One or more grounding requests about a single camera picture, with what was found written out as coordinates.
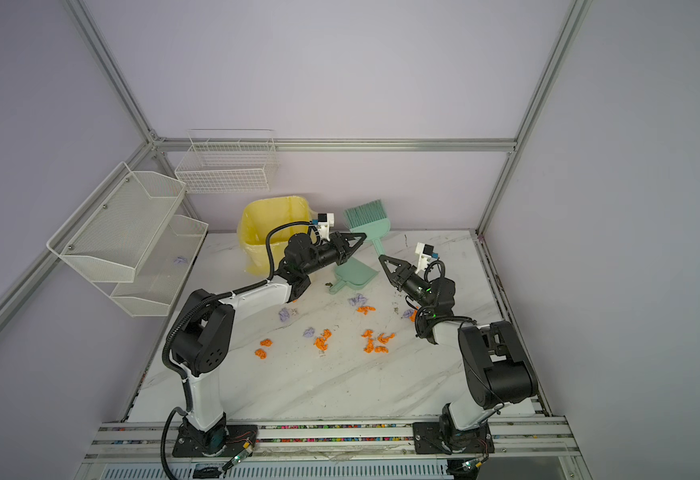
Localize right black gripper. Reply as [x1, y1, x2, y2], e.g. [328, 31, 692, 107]
[378, 259, 434, 316]

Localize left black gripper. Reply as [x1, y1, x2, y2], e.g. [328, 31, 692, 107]
[303, 232, 367, 277]

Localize green dustpan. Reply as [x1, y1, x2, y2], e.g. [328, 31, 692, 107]
[329, 258, 378, 295]

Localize green hand brush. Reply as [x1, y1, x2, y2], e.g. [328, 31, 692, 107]
[344, 199, 392, 256]

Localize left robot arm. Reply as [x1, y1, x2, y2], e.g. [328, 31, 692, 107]
[161, 218, 367, 457]

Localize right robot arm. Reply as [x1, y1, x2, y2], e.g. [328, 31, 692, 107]
[379, 255, 539, 454]

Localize orange scraps far right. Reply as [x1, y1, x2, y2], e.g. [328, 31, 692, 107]
[402, 308, 418, 322]

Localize orange scraps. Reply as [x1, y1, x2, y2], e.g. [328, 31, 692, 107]
[402, 308, 418, 322]
[255, 338, 273, 360]

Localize orange scraps left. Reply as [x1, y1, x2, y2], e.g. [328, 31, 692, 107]
[255, 338, 273, 360]

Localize purple paper scrap centre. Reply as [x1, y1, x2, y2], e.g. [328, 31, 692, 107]
[348, 294, 368, 308]

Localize orange paper scrap near dustpan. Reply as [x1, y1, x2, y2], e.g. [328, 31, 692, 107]
[357, 306, 376, 315]

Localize orange scrap cluster right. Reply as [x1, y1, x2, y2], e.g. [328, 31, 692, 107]
[361, 329, 396, 354]

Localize yellow bin liner bag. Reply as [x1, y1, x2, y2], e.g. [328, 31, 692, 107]
[237, 196, 322, 277]

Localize lower white mesh shelf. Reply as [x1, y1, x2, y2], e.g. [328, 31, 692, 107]
[110, 215, 208, 317]

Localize white mesh shelf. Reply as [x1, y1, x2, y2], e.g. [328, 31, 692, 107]
[47, 163, 186, 283]
[110, 215, 208, 317]

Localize upper white mesh shelf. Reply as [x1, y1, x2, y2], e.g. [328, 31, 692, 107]
[47, 163, 186, 283]

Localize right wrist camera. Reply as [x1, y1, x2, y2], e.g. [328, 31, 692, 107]
[415, 242, 439, 273]

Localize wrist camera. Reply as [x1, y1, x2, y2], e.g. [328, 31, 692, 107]
[311, 212, 335, 240]
[415, 242, 439, 273]

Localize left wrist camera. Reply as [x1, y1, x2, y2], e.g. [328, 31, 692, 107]
[311, 212, 335, 240]

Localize white wire wall basket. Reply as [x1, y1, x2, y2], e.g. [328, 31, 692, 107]
[175, 129, 280, 194]

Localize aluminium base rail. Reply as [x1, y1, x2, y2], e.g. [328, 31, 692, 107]
[76, 416, 591, 479]

